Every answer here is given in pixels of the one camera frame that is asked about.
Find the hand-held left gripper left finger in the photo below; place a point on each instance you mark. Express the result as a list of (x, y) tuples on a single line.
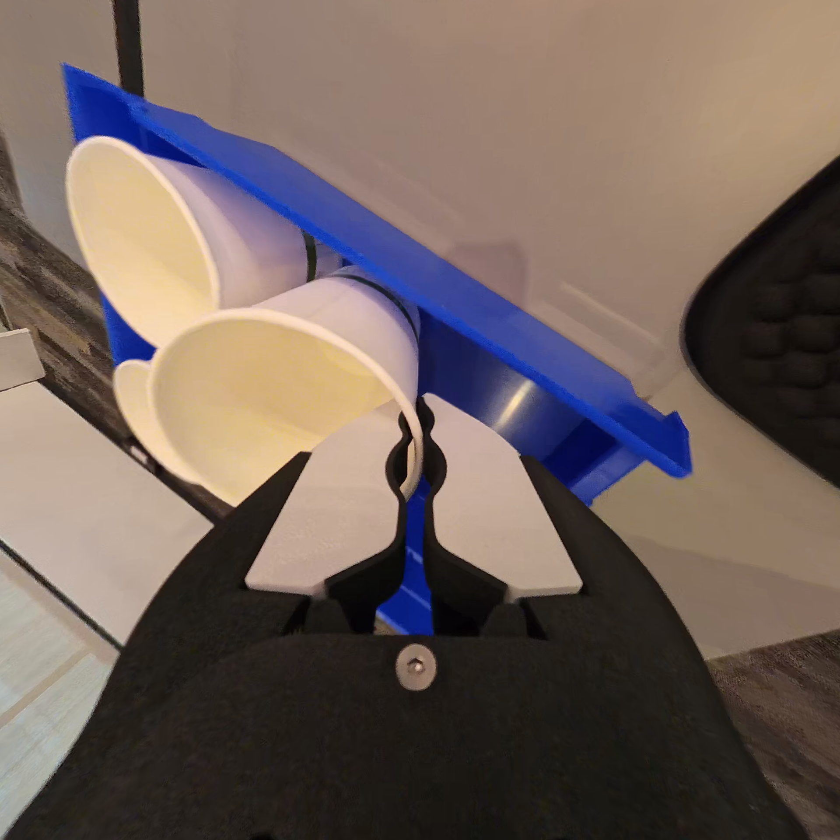
[(328, 525)]

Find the black quilted armrest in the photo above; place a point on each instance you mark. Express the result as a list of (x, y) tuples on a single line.
[(781, 328)]

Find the narrow blue plastic bin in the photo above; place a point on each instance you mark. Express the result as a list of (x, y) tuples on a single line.
[(459, 315)]

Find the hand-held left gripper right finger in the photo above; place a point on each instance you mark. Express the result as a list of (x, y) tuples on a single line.
[(505, 518)]

